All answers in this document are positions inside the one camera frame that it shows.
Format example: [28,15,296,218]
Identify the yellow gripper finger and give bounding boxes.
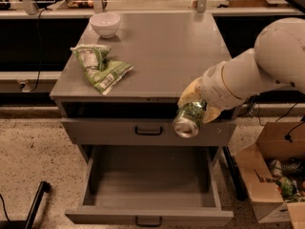
[202,104,222,124]
[177,77,202,108]

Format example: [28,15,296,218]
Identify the green soda can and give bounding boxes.
[173,100,207,138]

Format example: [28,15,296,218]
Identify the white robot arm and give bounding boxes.
[177,17,305,123]

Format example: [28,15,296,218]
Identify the grey drawer cabinet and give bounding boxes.
[51,12,237,158]

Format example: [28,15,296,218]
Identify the open grey middle drawer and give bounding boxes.
[66,146,234,226]

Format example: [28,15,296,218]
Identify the closed grey top drawer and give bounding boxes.
[62,118,235,146]

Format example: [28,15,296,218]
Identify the cardboard box with snacks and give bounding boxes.
[234,121,305,229]

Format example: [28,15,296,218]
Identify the green crumpled chip bag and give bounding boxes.
[71,44,133,95]

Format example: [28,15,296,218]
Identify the white ceramic bowl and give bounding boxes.
[90,12,121,38]

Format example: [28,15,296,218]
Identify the black stand leg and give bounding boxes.
[0,181,51,229]

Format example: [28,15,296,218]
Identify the black cable bundle right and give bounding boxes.
[239,94,265,127]

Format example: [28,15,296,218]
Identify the black drawer handle upper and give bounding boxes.
[134,126,163,136]

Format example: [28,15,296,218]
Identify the black drawer handle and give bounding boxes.
[134,126,163,136]
[134,217,163,228]

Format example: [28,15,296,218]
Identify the black drawer handle lower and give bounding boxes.
[134,217,163,228]

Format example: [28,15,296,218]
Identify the black hanging cable left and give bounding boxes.
[30,7,51,94]

